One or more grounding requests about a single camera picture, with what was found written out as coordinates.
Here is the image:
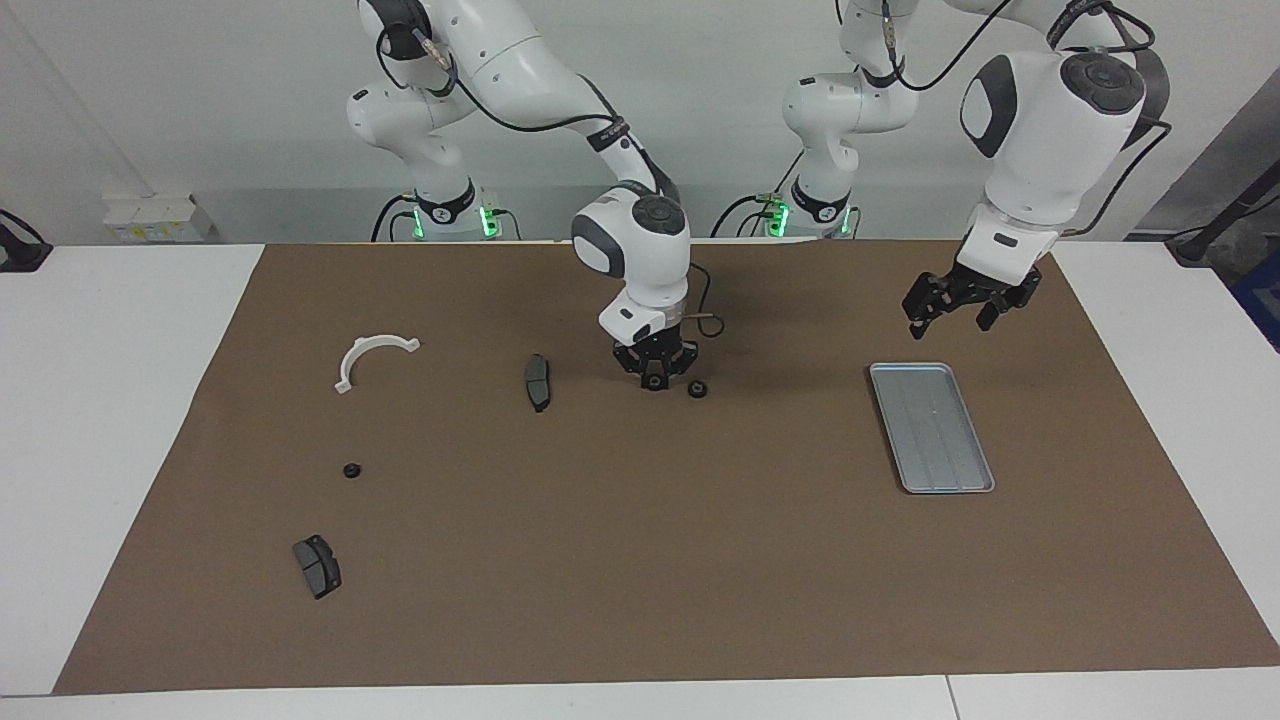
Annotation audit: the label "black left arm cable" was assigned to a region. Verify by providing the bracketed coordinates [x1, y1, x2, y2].
[880, 0, 1173, 239]

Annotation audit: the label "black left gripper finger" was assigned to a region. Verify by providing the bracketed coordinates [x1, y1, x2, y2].
[975, 280, 1043, 333]
[902, 270, 963, 341]

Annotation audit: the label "black table clamp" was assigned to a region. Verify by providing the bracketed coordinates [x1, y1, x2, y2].
[0, 210, 53, 273]

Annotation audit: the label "silver metal tray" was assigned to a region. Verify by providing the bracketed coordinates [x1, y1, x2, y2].
[868, 362, 996, 496]

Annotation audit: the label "short dark brake pad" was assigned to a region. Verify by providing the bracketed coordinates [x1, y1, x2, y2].
[291, 534, 343, 601]

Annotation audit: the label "black base cables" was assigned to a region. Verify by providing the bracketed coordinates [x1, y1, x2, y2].
[710, 150, 806, 239]
[370, 193, 421, 243]

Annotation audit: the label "black stand pole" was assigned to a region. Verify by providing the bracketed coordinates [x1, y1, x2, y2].
[1165, 165, 1280, 266]

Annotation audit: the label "black left base cables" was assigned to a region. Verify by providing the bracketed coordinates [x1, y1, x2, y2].
[710, 150, 806, 239]

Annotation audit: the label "blue box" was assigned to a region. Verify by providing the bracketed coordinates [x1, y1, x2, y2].
[1232, 255, 1280, 353]

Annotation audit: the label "black right base cables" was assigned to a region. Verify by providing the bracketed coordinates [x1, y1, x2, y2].
[370, 193, 421, 243]

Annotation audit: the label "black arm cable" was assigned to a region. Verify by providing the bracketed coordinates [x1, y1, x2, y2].
[880, 0, 1173, 239]
[375, 20, 726, 336]

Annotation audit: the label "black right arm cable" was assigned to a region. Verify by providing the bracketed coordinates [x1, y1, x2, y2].
[375, 20, 726, 336]

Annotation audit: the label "long dark brake pad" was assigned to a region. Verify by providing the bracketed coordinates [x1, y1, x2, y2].
[523, 353, 554, 414]

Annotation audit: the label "brown table mat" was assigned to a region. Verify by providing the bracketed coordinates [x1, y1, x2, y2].
[52, 238, 1280, 696]

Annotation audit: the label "white curved plastic bracket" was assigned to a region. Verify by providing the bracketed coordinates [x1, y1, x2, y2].
[333, 335, 422, 395]

